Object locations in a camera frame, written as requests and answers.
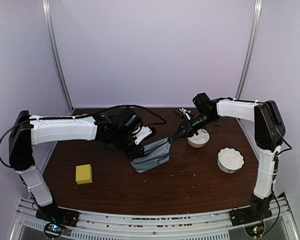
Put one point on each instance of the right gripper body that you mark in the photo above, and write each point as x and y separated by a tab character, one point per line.
193	127

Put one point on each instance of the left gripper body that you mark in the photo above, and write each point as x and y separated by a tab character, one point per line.
130	153

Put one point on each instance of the grey drawstring pouch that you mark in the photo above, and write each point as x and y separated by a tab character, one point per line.
156	153

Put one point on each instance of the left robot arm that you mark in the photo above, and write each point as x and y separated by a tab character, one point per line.
124	126

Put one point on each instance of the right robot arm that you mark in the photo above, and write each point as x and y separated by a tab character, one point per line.
267	138

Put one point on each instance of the white round bowl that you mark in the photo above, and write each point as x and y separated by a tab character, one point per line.
200	140

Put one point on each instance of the white scalloped bowl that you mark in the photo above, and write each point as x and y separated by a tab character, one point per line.
230	160

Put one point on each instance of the yellow sponge block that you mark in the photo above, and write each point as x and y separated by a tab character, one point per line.
83	174

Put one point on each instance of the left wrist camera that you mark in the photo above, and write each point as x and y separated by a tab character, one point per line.
142	133

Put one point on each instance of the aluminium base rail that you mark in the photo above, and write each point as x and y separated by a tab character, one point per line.
214	225

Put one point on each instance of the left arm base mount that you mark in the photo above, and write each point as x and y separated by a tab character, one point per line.
55	214

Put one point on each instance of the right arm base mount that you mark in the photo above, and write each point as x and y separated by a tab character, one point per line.
258	210

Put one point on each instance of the aluminium corner post right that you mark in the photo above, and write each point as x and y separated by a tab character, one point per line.
254	30

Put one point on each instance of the aluminium corner post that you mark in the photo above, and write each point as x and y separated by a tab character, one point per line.
55	53
254	30

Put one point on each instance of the aluminium corner post left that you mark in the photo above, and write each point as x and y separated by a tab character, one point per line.
55	53

